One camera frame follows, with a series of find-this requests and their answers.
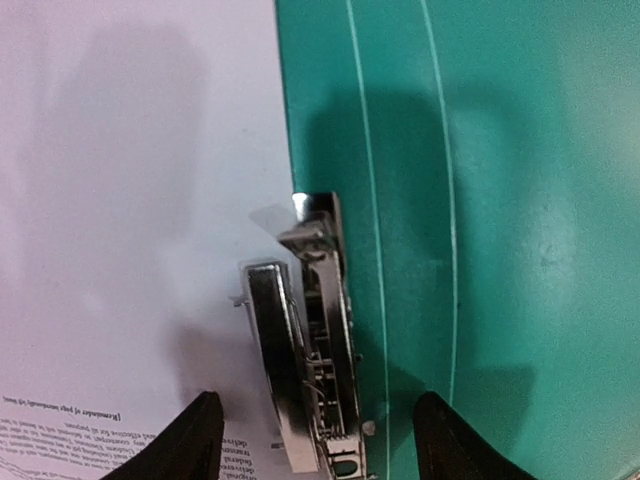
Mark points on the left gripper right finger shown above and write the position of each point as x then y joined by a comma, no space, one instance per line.
448,448

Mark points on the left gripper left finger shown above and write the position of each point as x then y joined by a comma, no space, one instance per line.
189,448

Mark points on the folder spine metal clip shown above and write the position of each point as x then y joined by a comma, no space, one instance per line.
303,323

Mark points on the printed paper sheet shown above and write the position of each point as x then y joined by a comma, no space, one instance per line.
144,162

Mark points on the green file folder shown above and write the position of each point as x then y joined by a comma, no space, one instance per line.
486,156

